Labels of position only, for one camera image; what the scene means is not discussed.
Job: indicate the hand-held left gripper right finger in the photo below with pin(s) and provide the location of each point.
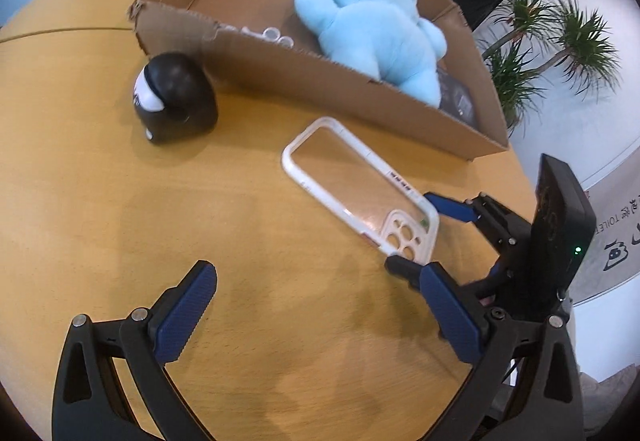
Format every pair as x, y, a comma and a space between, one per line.
450, 316

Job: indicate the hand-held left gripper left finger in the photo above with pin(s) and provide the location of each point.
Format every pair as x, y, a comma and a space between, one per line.
187, 311

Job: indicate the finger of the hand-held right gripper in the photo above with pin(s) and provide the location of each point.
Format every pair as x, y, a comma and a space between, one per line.
450, 207
402, 268

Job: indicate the clear white-rimmed phone case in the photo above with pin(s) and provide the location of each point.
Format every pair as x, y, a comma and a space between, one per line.
350, 171

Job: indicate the light blue plush toy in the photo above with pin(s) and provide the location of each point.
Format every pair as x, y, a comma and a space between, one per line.
370, 26

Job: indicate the brown cardboard box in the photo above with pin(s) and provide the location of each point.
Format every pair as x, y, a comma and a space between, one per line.
300, 76

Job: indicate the white floor sign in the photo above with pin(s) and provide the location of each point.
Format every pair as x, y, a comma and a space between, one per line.
617, 241

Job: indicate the green potted plant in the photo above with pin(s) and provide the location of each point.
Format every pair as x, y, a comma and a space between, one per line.
585, 36
515, 71

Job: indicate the black helmet-shaped toy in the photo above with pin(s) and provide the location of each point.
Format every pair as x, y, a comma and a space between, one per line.
180, 91

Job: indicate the small clear plastic cup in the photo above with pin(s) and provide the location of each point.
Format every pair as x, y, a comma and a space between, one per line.
286, 42

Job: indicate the white plastic measuring spoons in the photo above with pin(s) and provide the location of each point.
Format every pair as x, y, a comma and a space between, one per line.
271, 34

